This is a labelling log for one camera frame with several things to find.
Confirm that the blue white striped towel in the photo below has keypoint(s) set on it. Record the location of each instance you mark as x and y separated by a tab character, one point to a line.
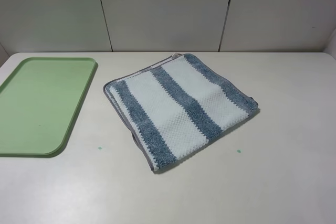
176	107

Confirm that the green plastic tray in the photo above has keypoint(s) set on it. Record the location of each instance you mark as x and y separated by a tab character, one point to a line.
40	102

